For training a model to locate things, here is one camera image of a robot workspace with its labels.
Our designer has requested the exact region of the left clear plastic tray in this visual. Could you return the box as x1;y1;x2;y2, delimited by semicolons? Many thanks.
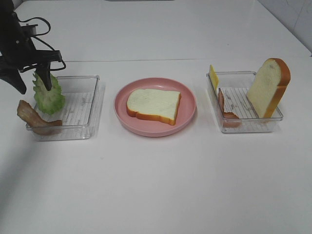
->
26;75;105;141

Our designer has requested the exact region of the green lettuce leaf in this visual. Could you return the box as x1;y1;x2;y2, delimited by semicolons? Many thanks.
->
33;73;65;115

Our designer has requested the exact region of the pink round plate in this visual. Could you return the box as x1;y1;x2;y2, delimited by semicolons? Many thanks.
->
114;78;196;137

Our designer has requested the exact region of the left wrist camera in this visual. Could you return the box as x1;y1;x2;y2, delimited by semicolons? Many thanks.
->
21;24;38;38

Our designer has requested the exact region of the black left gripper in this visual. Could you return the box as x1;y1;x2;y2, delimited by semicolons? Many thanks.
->
0;32;61;95

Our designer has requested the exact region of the bread slice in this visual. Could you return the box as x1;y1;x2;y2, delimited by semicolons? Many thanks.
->
126;89;181;125
247;58;291;118

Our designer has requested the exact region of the yellow cheese slice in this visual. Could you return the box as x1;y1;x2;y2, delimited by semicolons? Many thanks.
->
209;65;219;94

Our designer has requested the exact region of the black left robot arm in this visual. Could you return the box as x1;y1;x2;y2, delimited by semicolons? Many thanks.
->
0;0;62;94

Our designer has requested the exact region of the bacon strip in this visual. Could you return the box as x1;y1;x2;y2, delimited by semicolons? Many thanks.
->
17;100;62;136
218;88;241;128

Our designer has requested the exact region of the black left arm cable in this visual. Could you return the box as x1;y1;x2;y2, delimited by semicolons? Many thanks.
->
14;16;67;72

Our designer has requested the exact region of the right clear plastic tray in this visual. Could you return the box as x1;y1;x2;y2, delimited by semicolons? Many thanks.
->
206;71;283;133

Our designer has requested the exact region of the clear plastic tray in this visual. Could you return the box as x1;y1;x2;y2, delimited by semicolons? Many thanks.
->
206;71;283;133
26;75;105;141

